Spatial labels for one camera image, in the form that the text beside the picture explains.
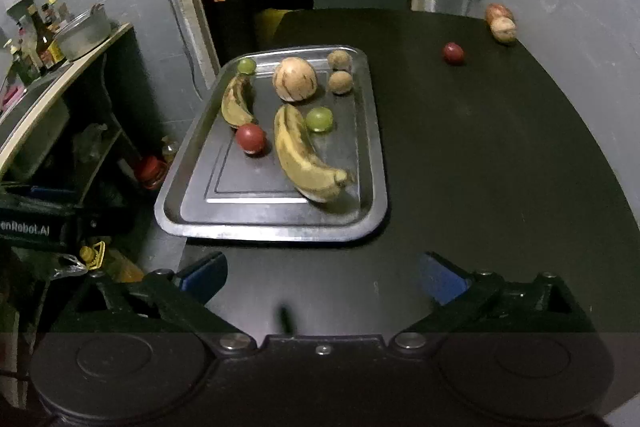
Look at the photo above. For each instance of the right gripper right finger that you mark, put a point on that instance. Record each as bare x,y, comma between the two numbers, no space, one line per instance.
459,297

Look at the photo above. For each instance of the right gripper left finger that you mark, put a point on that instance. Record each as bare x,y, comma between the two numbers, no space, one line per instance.
182,298

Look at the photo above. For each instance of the red tomato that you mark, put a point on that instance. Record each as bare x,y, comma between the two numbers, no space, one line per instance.
251,139
453,54

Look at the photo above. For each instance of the spotted banana long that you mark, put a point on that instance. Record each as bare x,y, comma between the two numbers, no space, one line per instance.
299,161

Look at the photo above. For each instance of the spotted banana short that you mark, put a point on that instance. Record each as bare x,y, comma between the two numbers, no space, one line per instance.
235,103

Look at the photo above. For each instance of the large green grape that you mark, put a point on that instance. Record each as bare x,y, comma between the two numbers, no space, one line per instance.
319,119

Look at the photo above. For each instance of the wooden counter shelf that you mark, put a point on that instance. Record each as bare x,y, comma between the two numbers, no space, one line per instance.
13,139

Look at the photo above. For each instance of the silver metal tray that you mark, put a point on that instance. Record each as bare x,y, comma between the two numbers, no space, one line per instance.
214,190

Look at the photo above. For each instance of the red lidded jar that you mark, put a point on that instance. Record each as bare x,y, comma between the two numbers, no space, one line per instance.
151,172

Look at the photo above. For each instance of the small oil bottle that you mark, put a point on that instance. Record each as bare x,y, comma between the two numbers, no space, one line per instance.
170,149

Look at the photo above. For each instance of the dark sauce bottle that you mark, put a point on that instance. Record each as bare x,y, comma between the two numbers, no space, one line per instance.
48,50

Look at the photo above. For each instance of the metal cooking pot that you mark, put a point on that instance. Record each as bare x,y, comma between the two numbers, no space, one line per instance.
84,33

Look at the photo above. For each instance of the small green grape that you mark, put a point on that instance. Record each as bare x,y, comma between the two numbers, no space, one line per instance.
246,66

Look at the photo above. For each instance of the brown round fruit near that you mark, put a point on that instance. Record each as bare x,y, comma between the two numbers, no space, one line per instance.
340,82

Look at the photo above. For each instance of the brown round fruit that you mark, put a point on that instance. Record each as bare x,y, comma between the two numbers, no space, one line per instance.
339,59
340,82

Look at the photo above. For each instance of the striped tan melon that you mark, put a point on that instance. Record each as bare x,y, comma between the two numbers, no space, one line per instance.
294,80

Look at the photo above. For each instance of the brown round fruit far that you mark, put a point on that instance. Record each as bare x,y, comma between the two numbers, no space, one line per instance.
339,59

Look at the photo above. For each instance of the reddish apple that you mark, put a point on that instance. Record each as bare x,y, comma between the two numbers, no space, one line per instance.
497,10

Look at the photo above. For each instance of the oil bottle yellow handle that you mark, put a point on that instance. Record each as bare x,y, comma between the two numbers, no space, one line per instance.
99,259

